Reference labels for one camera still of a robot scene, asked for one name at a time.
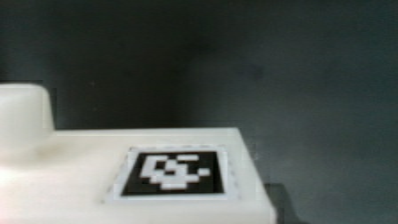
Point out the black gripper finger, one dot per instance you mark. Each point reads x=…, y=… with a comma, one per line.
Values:
x=282, y=204

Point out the white drawer tray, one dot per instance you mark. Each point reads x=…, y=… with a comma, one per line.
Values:
x=142, y=176

